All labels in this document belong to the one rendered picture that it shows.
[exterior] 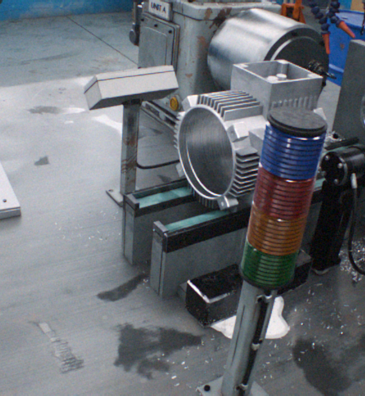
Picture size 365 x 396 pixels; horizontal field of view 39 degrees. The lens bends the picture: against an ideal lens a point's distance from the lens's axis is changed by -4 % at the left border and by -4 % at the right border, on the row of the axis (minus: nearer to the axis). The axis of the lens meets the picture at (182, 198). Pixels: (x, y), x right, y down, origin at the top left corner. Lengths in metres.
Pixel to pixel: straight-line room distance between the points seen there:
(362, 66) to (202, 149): 0.48
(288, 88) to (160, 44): 0.64
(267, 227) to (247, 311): 0.13
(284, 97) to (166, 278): 0.35
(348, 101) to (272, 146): 0.81
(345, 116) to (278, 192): 0.81
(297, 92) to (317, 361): 0.43
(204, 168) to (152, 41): 0.61
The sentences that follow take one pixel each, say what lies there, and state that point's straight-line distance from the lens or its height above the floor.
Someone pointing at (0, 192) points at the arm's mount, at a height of 0.82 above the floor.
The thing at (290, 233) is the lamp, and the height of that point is 1.10.
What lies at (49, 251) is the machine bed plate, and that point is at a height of 0.80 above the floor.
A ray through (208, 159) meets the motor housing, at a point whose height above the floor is 0.97.
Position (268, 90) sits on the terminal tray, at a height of 1.13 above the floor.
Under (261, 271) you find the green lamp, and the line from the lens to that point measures 0.58.
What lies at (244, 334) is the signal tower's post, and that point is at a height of 0.94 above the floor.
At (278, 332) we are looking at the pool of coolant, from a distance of 0.88.
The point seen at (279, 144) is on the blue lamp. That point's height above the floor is 1.20.
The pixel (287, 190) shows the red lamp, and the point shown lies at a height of 1.15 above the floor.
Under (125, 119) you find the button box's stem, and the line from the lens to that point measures 1.08.
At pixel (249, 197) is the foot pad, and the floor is 0.97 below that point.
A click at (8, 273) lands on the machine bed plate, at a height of 0.80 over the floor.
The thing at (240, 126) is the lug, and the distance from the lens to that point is 0.82.
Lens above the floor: 1.40
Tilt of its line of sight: 31 degrees down
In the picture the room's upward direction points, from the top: 6 degrees clockwise
